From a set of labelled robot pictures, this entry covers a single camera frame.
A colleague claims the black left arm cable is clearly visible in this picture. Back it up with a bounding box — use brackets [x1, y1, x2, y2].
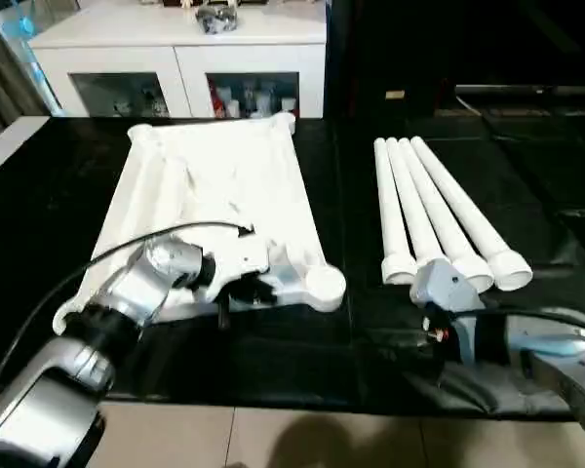
[0, 221, 256, 396]

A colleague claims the black work mat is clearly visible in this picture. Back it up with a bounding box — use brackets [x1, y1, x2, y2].
[0, 115, 585, 420]

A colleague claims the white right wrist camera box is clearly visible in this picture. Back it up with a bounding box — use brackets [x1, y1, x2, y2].
[409, 257, 488, 315]

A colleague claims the grey curtain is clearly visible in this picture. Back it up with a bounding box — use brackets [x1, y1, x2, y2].
[0, 10, 55, 137]

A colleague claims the white plastic children's table top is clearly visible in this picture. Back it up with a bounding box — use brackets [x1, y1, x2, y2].
[54, 112, 348, 332]

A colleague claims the black metal bar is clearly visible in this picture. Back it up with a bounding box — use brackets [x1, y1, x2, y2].
[455, 83, 585, 98]

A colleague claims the dark object on cabinet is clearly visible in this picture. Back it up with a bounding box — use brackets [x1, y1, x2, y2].
[195, 3, 241, 35]

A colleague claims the white glass-door cabinet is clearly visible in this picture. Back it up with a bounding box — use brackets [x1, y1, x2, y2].
[27, 0, 329, 121]

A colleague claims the white plastic table leg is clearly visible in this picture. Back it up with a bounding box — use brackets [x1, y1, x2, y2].
[410, 136, 534, 292]
[398, 136, 495, 293]
[373, 137, 418, 286]
[385, 137, 449, 284]

